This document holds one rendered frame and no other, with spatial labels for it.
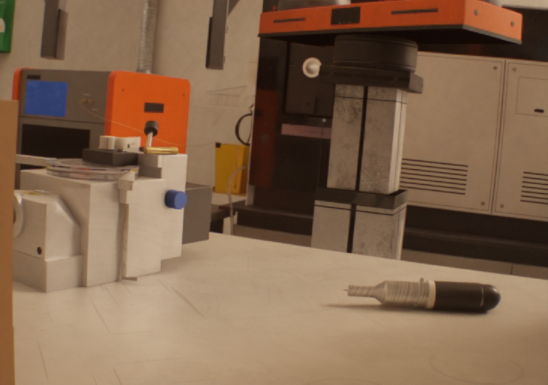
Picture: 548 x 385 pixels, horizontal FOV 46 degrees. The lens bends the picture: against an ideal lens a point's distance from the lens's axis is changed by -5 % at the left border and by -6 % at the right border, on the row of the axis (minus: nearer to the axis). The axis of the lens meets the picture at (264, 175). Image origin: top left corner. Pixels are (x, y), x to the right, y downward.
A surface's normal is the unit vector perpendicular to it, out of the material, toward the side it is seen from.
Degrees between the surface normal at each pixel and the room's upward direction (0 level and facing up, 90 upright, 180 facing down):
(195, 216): 90
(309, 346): 0
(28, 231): 90
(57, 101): 90
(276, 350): 0
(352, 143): 90
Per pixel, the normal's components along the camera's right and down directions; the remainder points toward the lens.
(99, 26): -0.36, 0.06
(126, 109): 0.93, 0.11
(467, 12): 0.58, 0.12
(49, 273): 0.83, 0.12
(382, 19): -0.81, 0.00
